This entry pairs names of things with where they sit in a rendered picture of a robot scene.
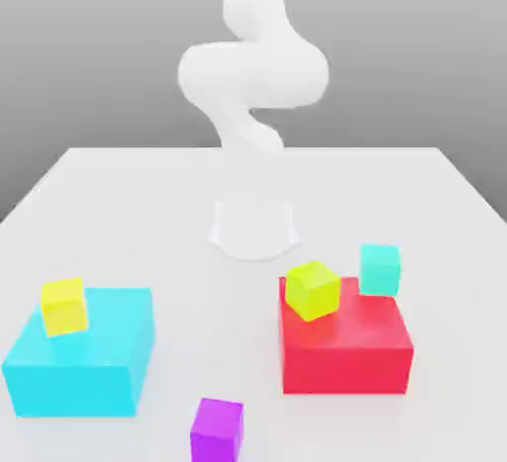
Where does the small lime cube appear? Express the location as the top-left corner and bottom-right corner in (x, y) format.
(284, 259), (343, 323)

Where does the small turquoise cube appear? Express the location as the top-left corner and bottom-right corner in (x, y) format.
(358, 242), (402, 298)

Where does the small yellow cube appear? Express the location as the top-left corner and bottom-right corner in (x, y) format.
(41, 276), (89, 338)

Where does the small purple cube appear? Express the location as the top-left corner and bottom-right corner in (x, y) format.
(189, 397), (245, 462)

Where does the large red box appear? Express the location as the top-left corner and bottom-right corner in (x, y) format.
(277, 275), (415, 396)

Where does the large cyan box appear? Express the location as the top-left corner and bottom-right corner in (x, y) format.
(1, 286), (156, 418)

